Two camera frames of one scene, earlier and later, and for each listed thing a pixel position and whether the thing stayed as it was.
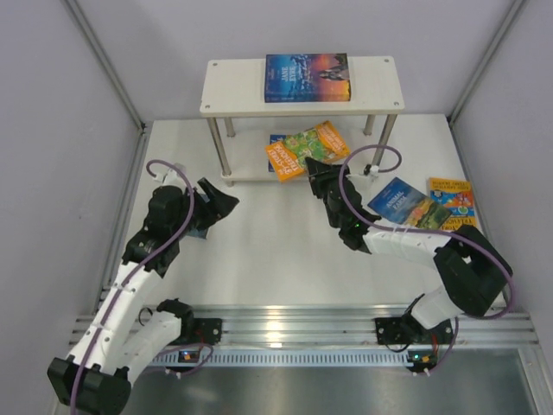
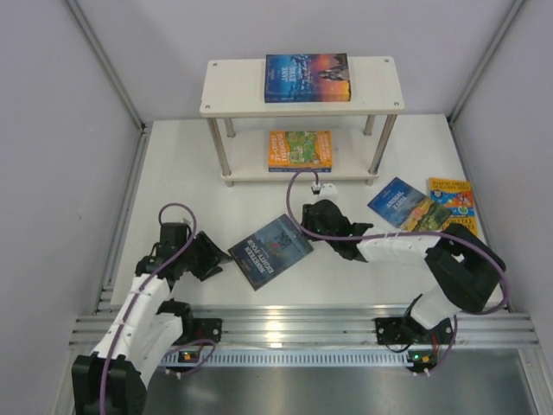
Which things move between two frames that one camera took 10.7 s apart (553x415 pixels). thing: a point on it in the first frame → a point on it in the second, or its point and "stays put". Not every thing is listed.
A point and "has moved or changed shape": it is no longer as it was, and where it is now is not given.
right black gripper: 327,187 → 330,224
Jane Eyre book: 311,77 stays put
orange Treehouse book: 321,143 has moved or changed shape
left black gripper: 207,203 → 200,255
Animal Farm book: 406,206 stays put
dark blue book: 203,233 has moved or changed shape
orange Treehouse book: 456,195 stays put
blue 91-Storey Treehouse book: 273,139 → 299,169
